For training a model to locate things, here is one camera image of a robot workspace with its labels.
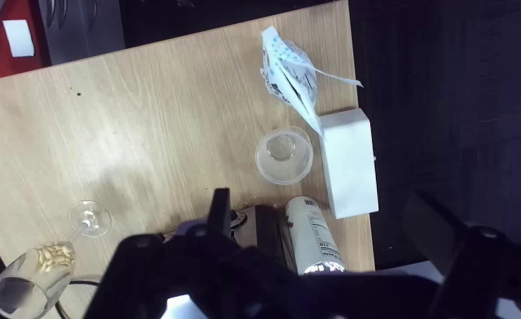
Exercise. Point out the clear plastic cup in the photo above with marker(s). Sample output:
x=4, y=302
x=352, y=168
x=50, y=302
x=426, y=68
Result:
x=284, y=157

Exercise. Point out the clear cup with gold print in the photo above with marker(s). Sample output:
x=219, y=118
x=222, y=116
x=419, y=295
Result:
x=31, y=278

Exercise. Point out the crumpled white printed packet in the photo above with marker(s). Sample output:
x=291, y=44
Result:
x=290, y=72

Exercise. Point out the white paper label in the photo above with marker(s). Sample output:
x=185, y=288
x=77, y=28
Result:
x=18, y=38

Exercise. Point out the white cylindrical bottle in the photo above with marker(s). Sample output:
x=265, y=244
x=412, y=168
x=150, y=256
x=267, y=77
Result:
x=314, y=237

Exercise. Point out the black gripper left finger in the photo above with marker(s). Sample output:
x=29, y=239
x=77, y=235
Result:
x=219, y=212

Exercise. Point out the small clear glass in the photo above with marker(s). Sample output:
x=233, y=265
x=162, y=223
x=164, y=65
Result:
x=91, y=219

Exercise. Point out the dark grey chair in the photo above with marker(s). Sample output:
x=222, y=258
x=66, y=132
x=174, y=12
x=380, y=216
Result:
x=80, y=28

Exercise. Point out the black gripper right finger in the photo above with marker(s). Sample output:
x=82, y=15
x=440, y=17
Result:
x=435, y=228

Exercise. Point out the white rectangular box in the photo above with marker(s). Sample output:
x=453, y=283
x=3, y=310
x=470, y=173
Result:
x=350, y=162

